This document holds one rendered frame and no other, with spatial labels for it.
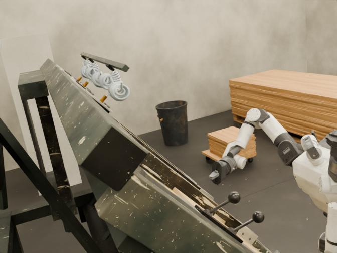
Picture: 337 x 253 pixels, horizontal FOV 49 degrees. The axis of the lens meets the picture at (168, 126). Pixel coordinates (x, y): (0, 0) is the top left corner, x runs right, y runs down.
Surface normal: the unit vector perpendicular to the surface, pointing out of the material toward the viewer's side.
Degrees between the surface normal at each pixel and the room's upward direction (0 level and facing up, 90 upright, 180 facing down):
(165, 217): 90
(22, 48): 90
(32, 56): 90
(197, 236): 90
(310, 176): 68
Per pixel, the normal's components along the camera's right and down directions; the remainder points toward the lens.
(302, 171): -0.91, -0.14
